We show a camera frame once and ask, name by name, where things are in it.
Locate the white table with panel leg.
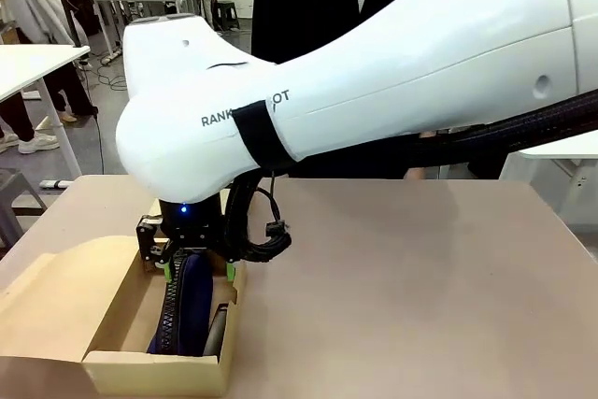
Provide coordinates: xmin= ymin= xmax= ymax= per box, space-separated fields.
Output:
xmin=498 ymin=130 xmax=598 ymax=235

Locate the blue campus pencil case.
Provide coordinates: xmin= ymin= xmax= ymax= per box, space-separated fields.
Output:
xmin=146 ymin=251 xmax=216 ymax=354

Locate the black braided cable bundle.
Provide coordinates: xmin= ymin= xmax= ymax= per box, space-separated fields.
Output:
xmin=225 ymin=89 xmax=598 ymax=265

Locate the person with white sneakers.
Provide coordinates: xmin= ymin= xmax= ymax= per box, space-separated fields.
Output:
xmin=0 ymin=90 xmax=61 ymax=155

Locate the black velcro strap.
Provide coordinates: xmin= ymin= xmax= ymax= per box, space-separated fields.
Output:
xmin=232 ymin=100 xmax=301 ymax=171

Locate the grey metal stool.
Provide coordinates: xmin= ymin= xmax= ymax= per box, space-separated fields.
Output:
xmin=0 ymin=167 xmax=48 ymax=250

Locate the white table with slanted leg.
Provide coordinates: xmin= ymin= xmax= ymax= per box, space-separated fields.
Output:
xmin=0 ymin=43 xmax=92 ymax=177

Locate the dark plastic stool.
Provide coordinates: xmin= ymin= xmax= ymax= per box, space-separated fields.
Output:
xmin=214 ymin=0 xmax=241 ymax=32

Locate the white power strip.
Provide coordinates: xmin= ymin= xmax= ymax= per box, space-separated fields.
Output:
xmin=38 ymin=178 xmax=75 ymax=191

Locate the large open cardboard box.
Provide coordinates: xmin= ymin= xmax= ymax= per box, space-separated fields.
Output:
xmin=0 ymin=234 xmax=248 ymax=395

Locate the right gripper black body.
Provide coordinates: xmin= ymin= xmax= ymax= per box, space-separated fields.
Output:
xmin=157 ymin=195 xmax=224 ymax=255

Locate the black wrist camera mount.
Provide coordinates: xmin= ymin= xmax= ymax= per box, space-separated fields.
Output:
xmin=135 ymin=214 xmax=170 ymax=272

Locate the person in black jacket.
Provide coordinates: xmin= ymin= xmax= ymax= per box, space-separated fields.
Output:
xmin=250 ymin=0 xmax=480 ymax=180

